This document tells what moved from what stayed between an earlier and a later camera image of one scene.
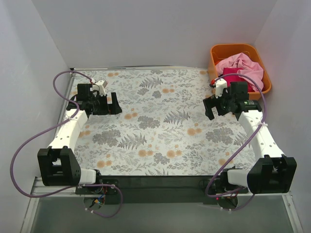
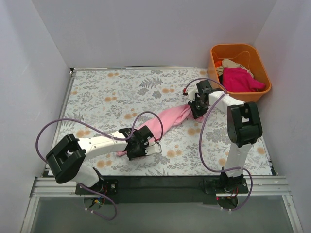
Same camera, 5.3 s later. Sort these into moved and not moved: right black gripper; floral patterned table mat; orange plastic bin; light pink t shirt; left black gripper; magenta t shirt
Moved: right black gripper; light pink t shirt; left black gripper
Not moved: orange plastic bin; floral patterned table mat; magenta t shirt
